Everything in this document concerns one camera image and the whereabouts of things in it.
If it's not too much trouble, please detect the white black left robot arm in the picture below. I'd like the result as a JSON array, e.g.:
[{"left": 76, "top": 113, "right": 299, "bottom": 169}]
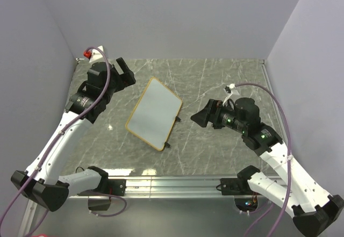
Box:
[{"left": 11, "top": 58, "right": 136, "bottom": 212}]

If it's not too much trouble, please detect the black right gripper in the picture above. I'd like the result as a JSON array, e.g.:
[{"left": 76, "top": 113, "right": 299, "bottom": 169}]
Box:
[{"left": 190, "top": 98, "right": 247, "bottom": 134}]

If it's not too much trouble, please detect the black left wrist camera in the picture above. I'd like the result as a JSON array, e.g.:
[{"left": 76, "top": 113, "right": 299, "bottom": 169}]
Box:
[{"left": 86, "top": 62, "right": 108, "bottom": 96}]

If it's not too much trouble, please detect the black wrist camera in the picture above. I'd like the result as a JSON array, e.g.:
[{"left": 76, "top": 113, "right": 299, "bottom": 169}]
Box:
[
  {"left": 86, "top": 62, "right": 108, "bottom": 96},
  {"left": 234, "top": 97, "right": 261, "bottom": 125}
]

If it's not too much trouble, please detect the red cable cap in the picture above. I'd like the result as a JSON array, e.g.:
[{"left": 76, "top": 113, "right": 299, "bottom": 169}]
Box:
[{"left": 83, "top": 50, "right": 92, "bottom": 59}]

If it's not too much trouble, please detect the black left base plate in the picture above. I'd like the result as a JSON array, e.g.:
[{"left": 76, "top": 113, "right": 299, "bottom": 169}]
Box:
[{"left": 104, "top": 178, "right": 126, "bottom": 196}]

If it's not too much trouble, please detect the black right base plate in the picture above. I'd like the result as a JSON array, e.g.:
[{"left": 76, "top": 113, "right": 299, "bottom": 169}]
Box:
[{"left": 217, "top": 178, "right": 253, "bottom": 196}]

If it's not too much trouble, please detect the aluminium front rail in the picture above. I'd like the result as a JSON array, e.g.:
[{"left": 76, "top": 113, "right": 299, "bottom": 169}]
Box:
[{"left": 68, "top": 175, "right": 285, "bottom": 199}]

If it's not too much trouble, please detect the aluminium right side rail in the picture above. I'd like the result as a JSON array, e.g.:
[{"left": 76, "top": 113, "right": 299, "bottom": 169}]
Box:
[{"left": 259, "top": 59, "right": 295, "bottom": 158}]

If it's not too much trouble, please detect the aluminium rail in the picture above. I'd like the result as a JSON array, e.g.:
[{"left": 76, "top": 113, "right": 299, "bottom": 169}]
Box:
[
  {"left": 68, "top": 175, "right": 285, "bottom": 199},
  {"left": 259, "top": 59, "right": 295, "bottom": 158}
]

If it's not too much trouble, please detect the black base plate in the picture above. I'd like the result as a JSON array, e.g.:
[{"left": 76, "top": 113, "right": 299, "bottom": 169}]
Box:
[
  {"left": 104, "top": 178, "right": 126, "bottom": 196},
  {"left": 217, "top": 178, "right": 253, "bottom": 196}
]

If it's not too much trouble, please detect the yellow framed whiteboard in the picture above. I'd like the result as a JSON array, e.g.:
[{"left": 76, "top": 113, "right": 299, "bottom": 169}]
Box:
[{"left": 125, "top": 77, "right": 182, "bottom": 151}]

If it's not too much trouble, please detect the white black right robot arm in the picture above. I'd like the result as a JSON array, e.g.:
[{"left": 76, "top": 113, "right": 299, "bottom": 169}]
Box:
[{"left": 190, "top": 98, "right": 343, "bottom": 236}]

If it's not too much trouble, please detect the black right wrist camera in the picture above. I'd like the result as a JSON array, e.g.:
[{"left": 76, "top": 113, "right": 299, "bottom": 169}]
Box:
[{"left": 234, "top": 97, "right": 261, "bottom": 125}]

